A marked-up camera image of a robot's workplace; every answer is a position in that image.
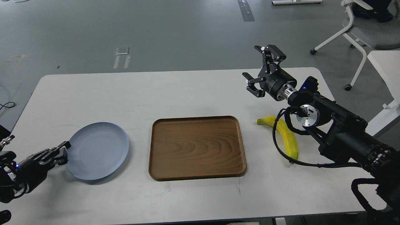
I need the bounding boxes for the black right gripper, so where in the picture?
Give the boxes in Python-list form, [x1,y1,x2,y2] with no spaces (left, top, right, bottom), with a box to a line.
[242,45,297,101]

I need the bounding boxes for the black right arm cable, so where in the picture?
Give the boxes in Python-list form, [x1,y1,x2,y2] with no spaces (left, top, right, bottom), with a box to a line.
[272,108,363,168]

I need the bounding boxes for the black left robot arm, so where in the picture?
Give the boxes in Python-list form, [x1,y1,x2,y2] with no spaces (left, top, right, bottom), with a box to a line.
[0,135,71,203]

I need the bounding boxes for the white side table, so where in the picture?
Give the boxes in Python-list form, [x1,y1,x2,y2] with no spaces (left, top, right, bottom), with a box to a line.
[364,50,400,138]

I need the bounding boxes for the light blue plate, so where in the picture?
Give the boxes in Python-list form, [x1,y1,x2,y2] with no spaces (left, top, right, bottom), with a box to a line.
[66,122,129,181]

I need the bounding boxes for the yellow banana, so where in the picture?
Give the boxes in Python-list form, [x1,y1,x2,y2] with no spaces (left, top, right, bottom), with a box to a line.
[256,116,298,160]

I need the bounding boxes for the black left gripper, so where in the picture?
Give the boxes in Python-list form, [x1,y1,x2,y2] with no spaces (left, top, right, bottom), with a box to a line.
[18,141,71,191]

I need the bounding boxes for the brown wooden tray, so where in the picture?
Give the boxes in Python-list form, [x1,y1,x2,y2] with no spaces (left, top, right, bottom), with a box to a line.
[148,116,247,181]

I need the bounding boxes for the white office chair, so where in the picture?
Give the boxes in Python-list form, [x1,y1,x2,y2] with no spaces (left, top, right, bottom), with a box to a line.
[310,0,400,91]

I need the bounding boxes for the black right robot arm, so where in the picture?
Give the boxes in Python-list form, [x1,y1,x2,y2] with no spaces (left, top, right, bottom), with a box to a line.
[242,45,399,220]

